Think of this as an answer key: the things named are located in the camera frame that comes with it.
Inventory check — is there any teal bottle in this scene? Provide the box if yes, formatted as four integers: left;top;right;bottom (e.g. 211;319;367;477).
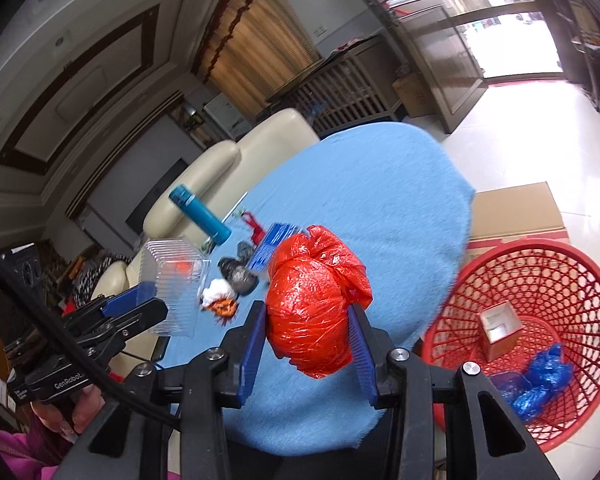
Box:
168;184;232;246

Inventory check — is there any black cable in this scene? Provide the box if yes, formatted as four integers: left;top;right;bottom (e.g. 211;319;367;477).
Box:
0;240;183;428

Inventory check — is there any crumpled white tissue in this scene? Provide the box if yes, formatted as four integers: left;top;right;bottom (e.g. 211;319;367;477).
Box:
200;277;233;308

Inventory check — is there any cream leather sofa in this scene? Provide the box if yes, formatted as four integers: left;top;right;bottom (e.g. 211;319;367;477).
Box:
90;108;321;361

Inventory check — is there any small cardboard box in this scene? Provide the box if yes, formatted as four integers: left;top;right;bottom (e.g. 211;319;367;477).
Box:
478;301;525;363

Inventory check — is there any tan curtain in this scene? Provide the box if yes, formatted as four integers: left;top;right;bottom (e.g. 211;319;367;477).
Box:
192;0;326;118

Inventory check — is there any blue tablecloth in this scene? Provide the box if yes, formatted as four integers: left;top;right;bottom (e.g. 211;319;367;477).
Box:
150;120;477;457

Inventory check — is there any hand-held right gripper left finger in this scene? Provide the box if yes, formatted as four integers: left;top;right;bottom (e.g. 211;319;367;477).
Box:
45;301;268;480

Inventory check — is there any person's left hand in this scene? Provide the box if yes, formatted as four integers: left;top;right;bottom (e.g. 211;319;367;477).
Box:
32;385;107;443

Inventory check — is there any black television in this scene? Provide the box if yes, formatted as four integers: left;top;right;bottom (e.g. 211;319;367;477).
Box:
125;157;188;235

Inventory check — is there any brown cardboard box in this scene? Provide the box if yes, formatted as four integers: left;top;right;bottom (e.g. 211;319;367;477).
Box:
392;72;433;118

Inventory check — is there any red plastic basket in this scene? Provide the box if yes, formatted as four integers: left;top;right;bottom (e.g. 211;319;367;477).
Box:
422;238;600;453

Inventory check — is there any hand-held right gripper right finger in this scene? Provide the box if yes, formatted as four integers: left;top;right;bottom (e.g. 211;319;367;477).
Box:
347;304;561;480

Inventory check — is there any grey plastic bag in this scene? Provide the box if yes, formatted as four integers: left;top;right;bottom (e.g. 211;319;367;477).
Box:
217;241;261;296

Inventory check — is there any orange wrapper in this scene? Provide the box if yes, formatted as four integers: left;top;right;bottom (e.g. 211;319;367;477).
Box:
211;297;240;322

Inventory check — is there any orange white carton box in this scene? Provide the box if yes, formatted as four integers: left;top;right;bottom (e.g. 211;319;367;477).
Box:
139;238;211;337

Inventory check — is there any red plastic bag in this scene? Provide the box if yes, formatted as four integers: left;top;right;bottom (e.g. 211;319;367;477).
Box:
265;225;374;380

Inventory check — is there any wooden door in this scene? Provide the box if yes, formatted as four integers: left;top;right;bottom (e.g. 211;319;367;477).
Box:
395;5;488;133

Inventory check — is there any blue plastic bag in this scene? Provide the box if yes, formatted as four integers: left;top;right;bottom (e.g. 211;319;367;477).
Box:
495;342;576;423

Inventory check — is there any flat cardboard box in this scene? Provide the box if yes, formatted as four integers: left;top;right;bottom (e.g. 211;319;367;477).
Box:
464;181;571;281

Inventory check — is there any patterned cloth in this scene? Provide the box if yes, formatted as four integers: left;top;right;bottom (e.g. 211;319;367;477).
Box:
70;255;131;306

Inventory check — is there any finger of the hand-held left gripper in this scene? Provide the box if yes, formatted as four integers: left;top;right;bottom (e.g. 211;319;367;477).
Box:
80;298;170;361
62;282;157;333

